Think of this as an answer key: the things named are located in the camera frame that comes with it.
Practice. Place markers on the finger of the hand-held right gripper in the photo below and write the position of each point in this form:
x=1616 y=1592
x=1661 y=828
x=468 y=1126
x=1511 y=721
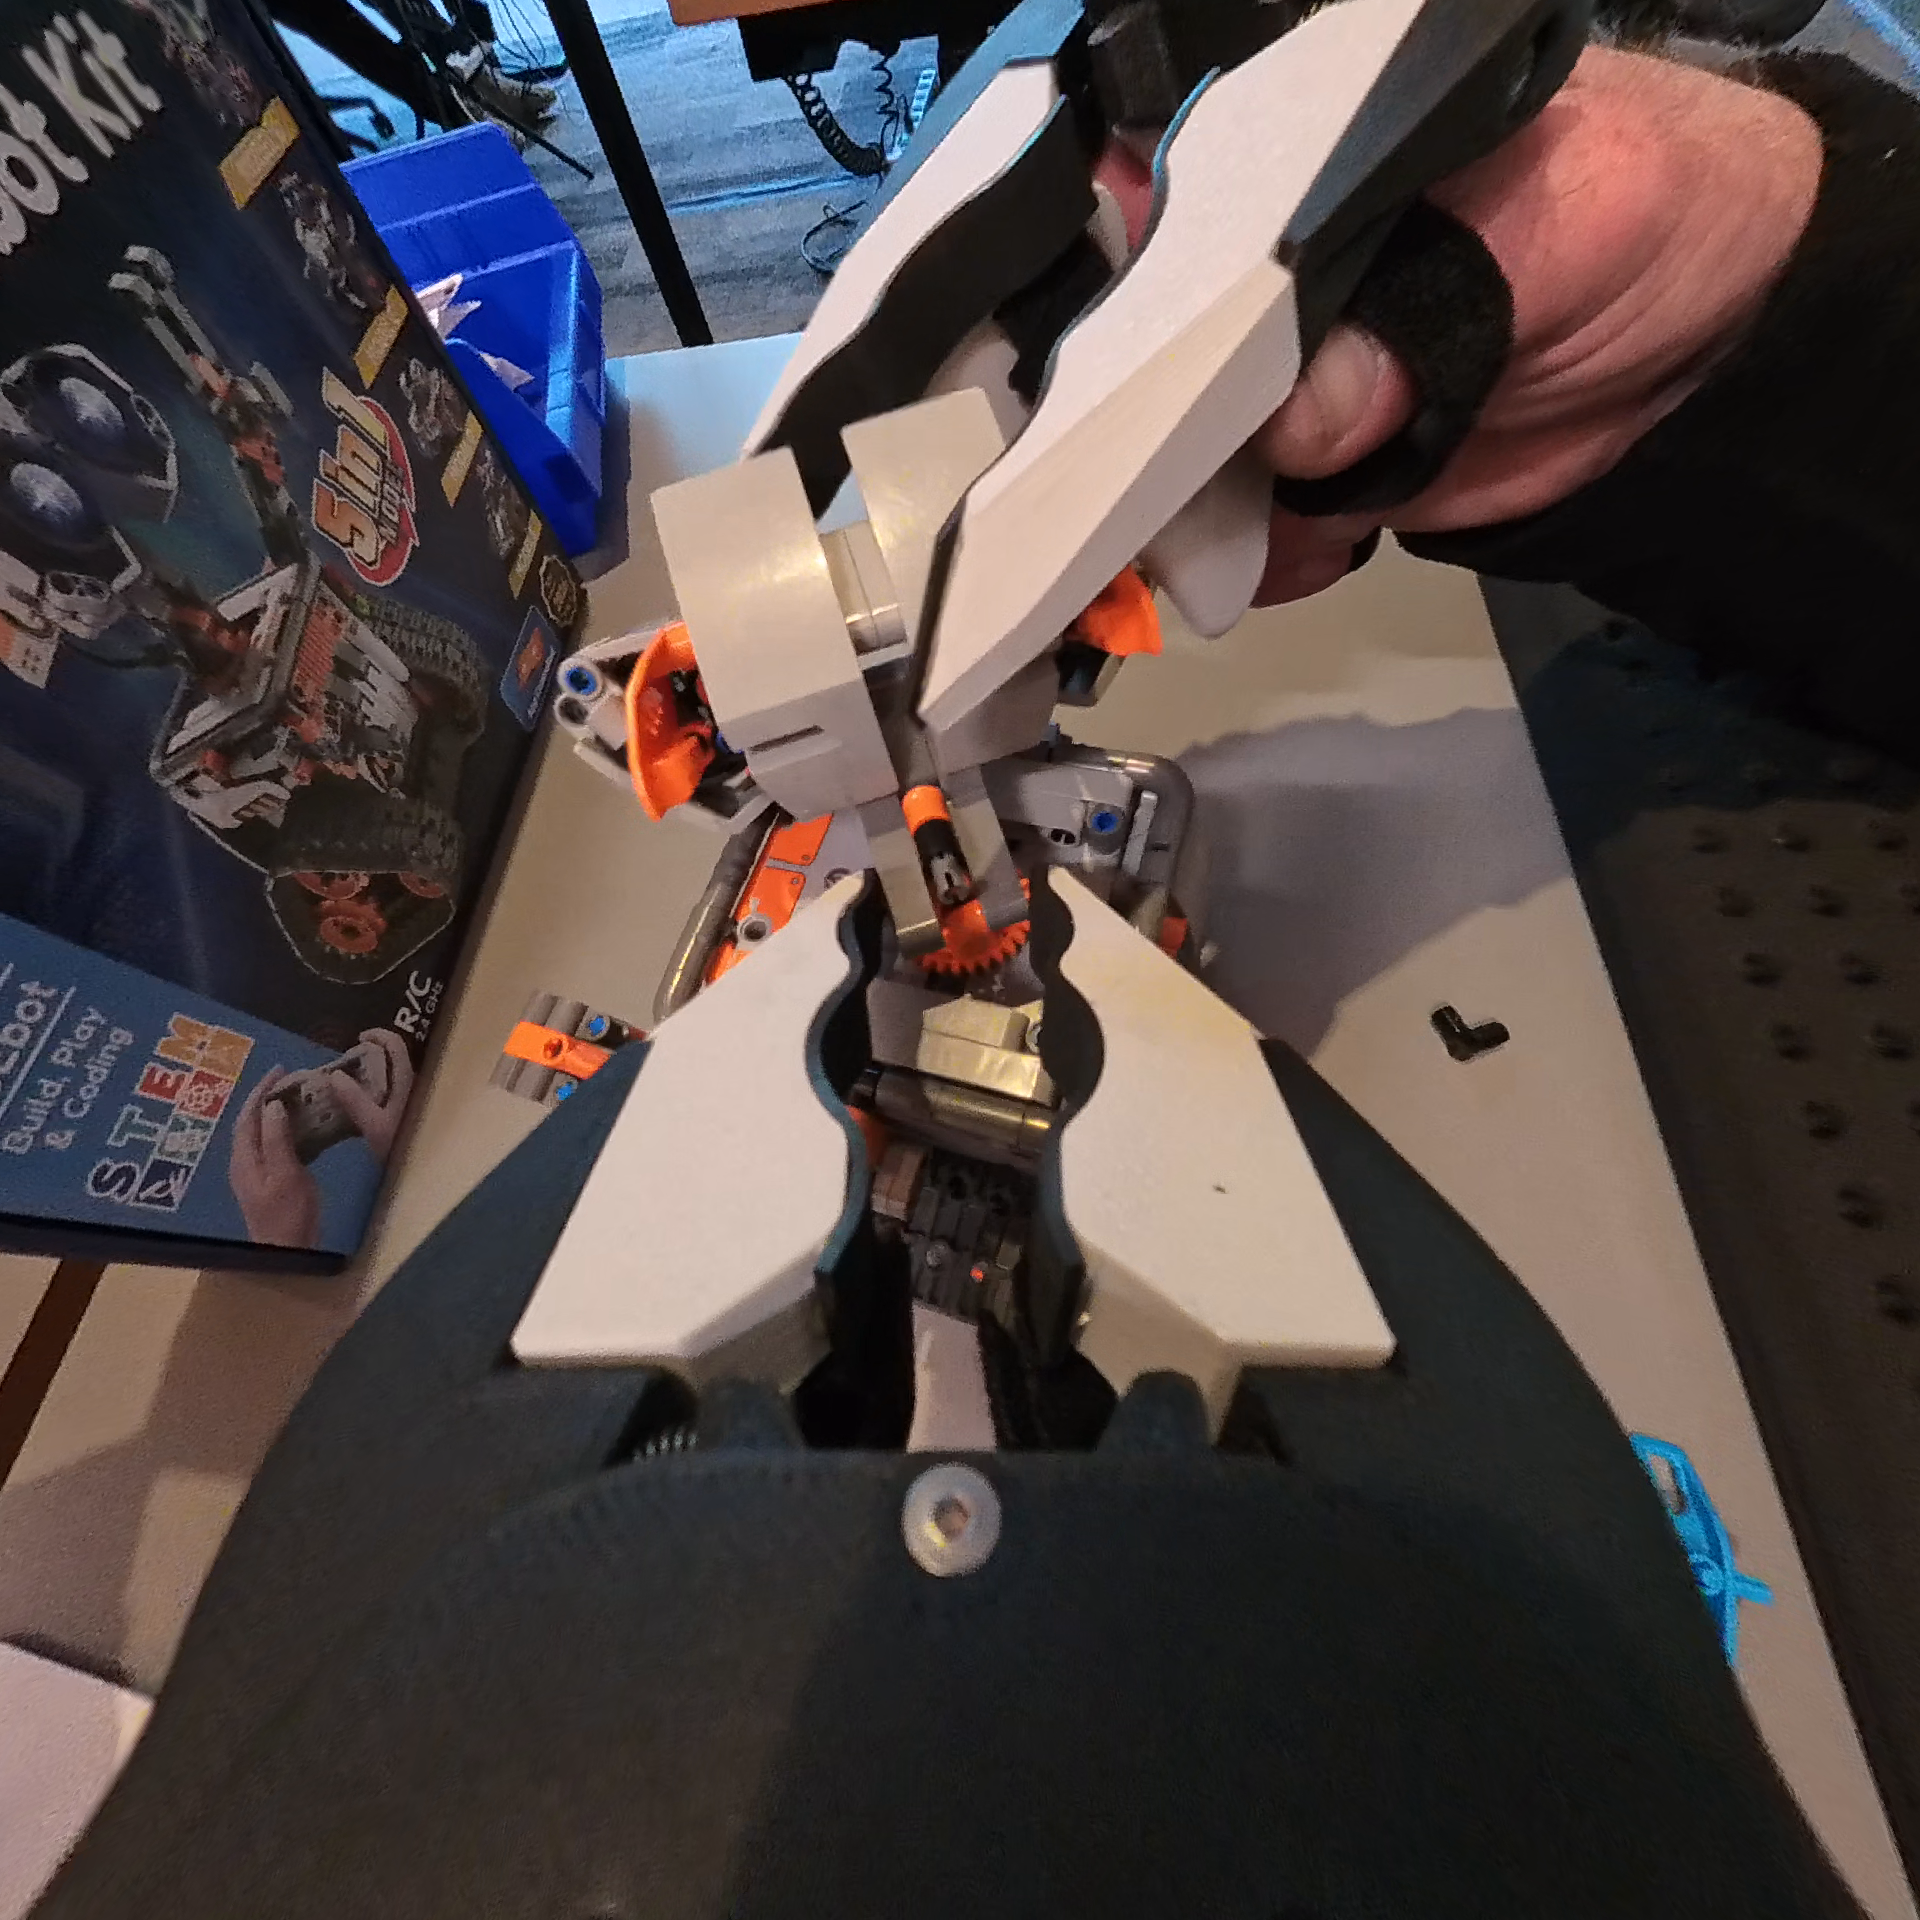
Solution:
x=915 y=257
x=1141 y=422

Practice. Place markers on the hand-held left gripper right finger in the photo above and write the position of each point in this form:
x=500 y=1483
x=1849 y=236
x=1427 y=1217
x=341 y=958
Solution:
x=1229 y=1201

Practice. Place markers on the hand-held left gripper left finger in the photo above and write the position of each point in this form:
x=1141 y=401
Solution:
x=675 y=1201

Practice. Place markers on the grey orange tracked toy robot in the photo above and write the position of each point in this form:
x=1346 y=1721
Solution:
x=1036 y=902

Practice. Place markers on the person's right forearm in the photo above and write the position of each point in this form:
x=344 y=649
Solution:
x=1802 y=540

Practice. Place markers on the person's right hand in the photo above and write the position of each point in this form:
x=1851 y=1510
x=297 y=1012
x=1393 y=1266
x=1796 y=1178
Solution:
x=1651 y=270

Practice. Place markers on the small grey orange claw piece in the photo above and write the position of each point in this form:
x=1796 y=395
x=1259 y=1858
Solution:
x=565 y=1052

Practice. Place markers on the black angled connector pin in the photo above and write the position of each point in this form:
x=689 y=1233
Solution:
x=1471 y=1036

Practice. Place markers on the black metal beam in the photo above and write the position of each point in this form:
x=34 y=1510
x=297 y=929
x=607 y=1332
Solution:
x=631 y=151

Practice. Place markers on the blue plastic bin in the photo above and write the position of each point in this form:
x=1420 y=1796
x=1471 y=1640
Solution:
x=496 y=299

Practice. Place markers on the black perforated foam mat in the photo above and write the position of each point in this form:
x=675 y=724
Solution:
x=1771 y=1201

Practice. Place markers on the blue plastic brick separator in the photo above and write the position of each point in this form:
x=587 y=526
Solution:
x=1697 y=1545

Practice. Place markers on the blue robot kit box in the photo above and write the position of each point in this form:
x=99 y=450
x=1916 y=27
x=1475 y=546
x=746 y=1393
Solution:
x=211 y=601

